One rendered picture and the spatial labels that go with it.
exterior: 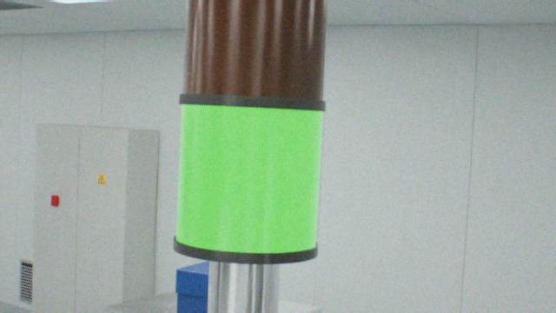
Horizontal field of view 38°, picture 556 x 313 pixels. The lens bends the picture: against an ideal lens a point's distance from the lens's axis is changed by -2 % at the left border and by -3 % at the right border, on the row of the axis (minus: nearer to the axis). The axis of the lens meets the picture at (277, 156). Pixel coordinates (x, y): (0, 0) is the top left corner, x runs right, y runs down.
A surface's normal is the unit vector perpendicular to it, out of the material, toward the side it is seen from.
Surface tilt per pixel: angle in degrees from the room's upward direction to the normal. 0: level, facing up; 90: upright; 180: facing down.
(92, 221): 90
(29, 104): 90
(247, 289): 90
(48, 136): 90
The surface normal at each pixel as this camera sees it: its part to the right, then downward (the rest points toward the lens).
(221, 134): -0.34, 0.04
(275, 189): 0.42, 0.07
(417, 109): -0.55, 0.02
